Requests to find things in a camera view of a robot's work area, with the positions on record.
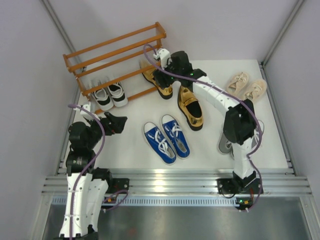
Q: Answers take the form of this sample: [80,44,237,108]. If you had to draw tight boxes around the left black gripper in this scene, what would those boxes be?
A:
[85,111,127,149]

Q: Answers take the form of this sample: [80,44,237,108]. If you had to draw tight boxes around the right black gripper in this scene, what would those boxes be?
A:
[151,58,181,91]

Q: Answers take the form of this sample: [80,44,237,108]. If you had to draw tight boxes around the gold loafer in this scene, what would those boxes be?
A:
[177,85,204,131]
[139,60,173,100]

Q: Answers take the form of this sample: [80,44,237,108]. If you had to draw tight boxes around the black white sneaker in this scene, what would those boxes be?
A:
[92,88,114,111]
[107,82,128,108]

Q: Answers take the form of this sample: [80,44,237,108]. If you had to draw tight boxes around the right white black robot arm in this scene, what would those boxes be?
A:
[153,48,263,195]

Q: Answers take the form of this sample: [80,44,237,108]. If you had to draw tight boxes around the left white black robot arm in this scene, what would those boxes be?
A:
[58,112,128,240]

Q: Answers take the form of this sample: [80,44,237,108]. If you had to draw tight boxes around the orange wooden shoe shelf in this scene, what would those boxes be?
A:
[63,22,167,113]

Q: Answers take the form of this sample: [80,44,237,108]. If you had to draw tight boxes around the left blue canvas sneaker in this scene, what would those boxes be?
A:
[143,122,177,165]

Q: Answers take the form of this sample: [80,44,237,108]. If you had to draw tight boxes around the blue canvas sneaker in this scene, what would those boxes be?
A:
[143,122,177,165]
[161,114,190,159]

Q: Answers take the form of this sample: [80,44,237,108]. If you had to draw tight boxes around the right blue canvas sneaker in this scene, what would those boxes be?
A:
[161,114,190,159]

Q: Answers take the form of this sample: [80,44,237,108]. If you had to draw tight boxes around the left beige sneaker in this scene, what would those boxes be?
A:
[226,71,250,96]

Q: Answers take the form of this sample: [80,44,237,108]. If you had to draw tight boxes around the beige sneaker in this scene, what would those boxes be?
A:
[226,71,250,96]
[242,79,268,103]

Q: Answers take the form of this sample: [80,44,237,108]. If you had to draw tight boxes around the left grey canvas sneaker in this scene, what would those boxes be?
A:
[218,132,233,155]

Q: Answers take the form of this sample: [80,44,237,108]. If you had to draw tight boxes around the grey canvas sneaker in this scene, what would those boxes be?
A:
[218,132,233,155]
[229,119,265,161]

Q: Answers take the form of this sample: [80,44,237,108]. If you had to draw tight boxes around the right beige sneaker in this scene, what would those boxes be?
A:
[242,79,268,103]

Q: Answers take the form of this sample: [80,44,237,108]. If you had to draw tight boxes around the right grey canvas sneaker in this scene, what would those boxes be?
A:
[229,119,265,161]

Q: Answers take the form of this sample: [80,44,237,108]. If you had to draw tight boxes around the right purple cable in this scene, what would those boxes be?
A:
[142,43,265,211]

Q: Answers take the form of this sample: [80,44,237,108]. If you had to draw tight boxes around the purple cable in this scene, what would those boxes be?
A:
[67,103,128,240]
[142,43,265,211]

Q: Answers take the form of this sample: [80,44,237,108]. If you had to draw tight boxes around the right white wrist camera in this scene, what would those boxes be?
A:
[153,48,172,70]

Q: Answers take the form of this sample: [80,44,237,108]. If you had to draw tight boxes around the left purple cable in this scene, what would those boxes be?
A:
[67,103,128,240]

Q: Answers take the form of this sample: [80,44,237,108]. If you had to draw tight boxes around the perforated grey cable tray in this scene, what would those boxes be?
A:
[51,194,251,206]

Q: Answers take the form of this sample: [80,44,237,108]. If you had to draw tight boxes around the aluminium rail frame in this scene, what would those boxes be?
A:
[41,168,313,195]

